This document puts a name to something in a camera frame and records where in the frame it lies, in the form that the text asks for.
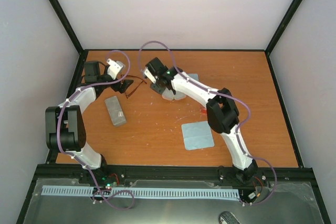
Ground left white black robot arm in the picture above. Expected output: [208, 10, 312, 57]
[45, 59, 133, 184]

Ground pink glasses case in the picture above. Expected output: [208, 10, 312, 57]
[162, 89, 186, 101]

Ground blue cleaning cloth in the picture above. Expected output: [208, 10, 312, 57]
[188, 73, 199, 81]
[181, 121, 215, 151]

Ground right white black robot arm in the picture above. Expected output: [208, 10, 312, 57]
[143, 58, 258, 184]

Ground black frame post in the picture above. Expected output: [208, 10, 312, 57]
[48, 0, 84, 54]
[264, 0, 320, 54]

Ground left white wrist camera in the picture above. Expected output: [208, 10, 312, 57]
[107, 58, 125, 80]

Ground blue slotted cable duct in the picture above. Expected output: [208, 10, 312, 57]
[40, 185, 240, 201]

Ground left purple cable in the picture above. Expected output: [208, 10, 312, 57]
[56, 50, 135, 210]

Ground black oval remote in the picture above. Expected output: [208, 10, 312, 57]
[218, 211, 240, 224]

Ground left black frame post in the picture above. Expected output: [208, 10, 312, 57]
[48, 0, 84, 54]

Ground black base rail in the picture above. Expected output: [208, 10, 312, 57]
[33, 164, 316, 186]

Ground right black frame post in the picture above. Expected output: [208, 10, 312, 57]
[264, 0, 320, 54]

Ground grey glasses case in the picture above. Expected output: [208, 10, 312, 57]
[105, 96, 127, 127]

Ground brown sunglasses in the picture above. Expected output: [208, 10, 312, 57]
[120, 74, 147, 99]

